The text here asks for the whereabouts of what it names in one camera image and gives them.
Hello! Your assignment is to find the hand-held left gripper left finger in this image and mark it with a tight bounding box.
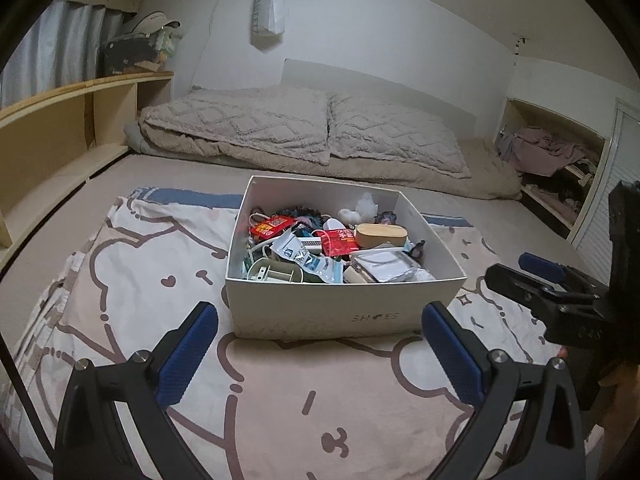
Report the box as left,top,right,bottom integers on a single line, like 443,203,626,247
52,301,219,480

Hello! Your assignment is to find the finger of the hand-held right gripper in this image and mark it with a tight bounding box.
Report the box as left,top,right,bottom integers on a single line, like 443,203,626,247
485,264,601,313
518,252,608,291

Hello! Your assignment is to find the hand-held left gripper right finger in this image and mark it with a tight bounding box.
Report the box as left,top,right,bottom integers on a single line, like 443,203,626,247
421,301,586,480

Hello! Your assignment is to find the white shoe box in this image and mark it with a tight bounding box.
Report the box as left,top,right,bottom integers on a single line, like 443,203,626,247
223,175,468,340

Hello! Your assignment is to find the oval wooden box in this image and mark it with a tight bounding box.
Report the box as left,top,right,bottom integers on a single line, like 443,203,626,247
355,223,408,250

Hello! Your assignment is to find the red snack packet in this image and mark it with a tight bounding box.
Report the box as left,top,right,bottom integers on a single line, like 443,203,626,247
250,215,296,241
320,227,361,256

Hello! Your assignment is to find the blue white plastic packet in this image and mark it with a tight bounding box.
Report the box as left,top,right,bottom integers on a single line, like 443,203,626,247
272,240,346,283

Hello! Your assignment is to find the white plastic wrap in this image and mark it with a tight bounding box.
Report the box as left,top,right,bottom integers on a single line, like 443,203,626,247
354,192,380,216

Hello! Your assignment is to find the person's right hand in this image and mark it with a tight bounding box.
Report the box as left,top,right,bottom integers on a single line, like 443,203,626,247
602,360,640,441

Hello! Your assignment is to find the white louvered door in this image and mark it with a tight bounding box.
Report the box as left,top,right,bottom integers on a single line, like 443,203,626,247
570,100,640,281

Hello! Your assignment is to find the beige fleece duvet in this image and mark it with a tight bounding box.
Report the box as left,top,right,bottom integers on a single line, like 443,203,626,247
140,137,523,201

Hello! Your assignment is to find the mint green organizer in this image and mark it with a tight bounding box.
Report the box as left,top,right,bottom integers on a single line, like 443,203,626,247
247,257,303,281

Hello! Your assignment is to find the dark bead coaster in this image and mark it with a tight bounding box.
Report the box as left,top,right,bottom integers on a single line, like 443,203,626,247
275,205,321,223

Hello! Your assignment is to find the beige quilted pillow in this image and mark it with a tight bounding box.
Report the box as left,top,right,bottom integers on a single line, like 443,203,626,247
327,91,473,181
139,85,331,166

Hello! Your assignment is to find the grey folded cloth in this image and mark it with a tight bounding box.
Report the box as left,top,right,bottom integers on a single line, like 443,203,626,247
124,122,146,153

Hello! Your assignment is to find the wooden bedside shelf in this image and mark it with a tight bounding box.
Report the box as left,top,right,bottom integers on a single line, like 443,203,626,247
0,71,173,261

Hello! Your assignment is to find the black bag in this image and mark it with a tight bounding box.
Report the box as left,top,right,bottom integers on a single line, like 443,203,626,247
100,35,161,76

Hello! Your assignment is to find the grey curtain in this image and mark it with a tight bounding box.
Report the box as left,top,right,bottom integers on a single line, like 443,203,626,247
0,0,126,106

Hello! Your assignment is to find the white cap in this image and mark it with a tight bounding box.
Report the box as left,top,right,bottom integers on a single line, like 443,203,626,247
125,12,181,33

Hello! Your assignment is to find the white hanging bag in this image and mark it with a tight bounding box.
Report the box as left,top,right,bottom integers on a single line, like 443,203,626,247
251,0,286,38

